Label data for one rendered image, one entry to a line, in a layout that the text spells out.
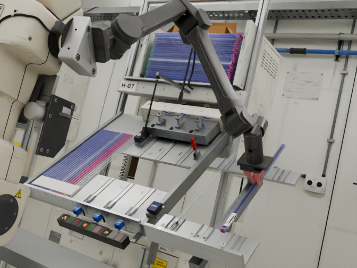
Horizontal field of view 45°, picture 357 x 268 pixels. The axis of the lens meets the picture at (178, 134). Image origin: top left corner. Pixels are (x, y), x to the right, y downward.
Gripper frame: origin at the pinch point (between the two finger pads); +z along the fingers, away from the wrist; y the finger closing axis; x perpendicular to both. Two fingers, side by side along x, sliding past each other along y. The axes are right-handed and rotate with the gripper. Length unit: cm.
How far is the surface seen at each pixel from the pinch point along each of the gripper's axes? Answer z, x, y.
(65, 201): 15, 20, 78
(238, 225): 14.2, 7.5, 4.7
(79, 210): 14, 22, 67
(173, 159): 14, -20, 49
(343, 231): 137, -133, 1
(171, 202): 16.7, 2.9, 35.7
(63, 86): 17, -78, 180
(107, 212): 13, 20, 53
